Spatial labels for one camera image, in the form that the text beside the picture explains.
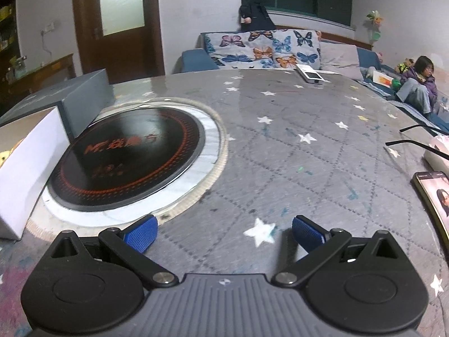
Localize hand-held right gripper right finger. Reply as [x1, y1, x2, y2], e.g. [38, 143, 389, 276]
[272, 215, 404, 288]

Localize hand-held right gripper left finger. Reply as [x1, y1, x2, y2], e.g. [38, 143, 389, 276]
[51, 214, 179, 286]

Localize grey quilted star desktop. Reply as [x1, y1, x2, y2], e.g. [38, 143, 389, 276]
[0, 68, 449, 337]

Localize round black induction hotplate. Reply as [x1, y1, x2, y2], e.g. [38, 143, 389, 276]
[27, 97, 230, 239]

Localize white cardboard box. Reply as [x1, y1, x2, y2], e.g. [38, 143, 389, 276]
[0, 105, 71, 241]

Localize black smartphone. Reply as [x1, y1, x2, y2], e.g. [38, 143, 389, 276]
[412, 171, 449, 246]

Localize black eyeglasses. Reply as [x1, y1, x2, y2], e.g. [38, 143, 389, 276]
[385, 124, 449, 155]

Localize dark grey cardboard box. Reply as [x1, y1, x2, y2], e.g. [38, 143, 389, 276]
[0, 68, 113, 139]

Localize white pink pouch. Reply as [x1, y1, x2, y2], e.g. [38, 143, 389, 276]
[424, 135, 449, 179]

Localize white handheld device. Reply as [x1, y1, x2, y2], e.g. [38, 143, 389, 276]
[295, 64, 325, 85]

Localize open picture book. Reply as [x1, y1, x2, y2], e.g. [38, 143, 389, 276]
[372, 70, 395, 90]

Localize grey pillow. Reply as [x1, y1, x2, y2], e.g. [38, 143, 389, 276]
[319, 40, 363, 79]

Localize blue sofa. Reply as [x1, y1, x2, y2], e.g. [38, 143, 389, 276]
[180, 30, 449, 136]

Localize wooden door with frosted glass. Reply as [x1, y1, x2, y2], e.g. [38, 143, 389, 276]
[72, 0, 165, 85]

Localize butterfly print pillow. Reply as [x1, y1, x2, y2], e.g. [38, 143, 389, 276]
[203, 28, 321, 71]

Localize brown wooden table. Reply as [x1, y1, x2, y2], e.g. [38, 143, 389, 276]
[7, 53, 76, 102]

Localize yellow-green plush toy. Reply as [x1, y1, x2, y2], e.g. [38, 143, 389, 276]
[396, 58, 416, 74]

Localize black bag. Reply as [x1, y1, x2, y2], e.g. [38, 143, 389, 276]
[239, 2, 276, 32]

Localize artificial flower decoration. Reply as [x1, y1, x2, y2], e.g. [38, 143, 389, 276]
[366, 10, 384, 44]

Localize dark wooden cabinet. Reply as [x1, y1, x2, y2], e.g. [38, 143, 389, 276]
[0, 0, 20, 78]

